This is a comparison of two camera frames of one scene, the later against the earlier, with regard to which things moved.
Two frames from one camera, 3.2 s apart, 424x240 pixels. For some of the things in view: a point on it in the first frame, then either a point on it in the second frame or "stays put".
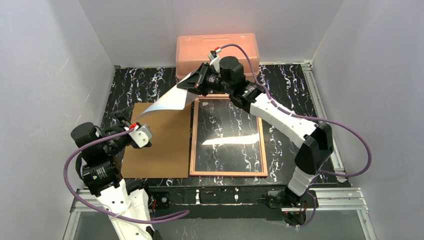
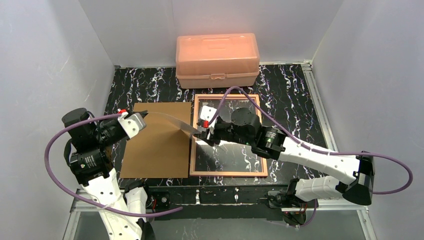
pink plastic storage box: [192, 51] stays put
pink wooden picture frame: [193, 173] stays put
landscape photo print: [175, 99] → [179, 125]
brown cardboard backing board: [168, 156] stays put
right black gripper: [199, 79] → [208, 134]
